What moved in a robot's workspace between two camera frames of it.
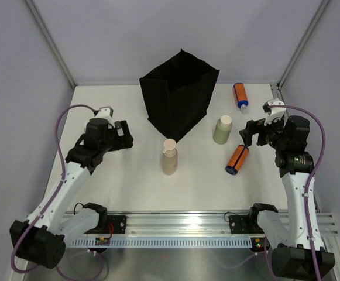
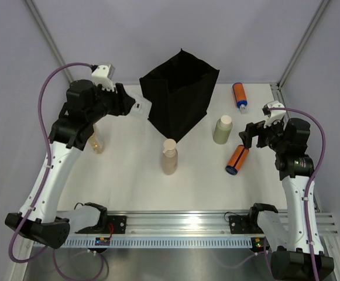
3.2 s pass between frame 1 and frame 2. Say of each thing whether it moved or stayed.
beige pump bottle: stayed
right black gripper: stayed
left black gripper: moved
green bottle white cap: stayed
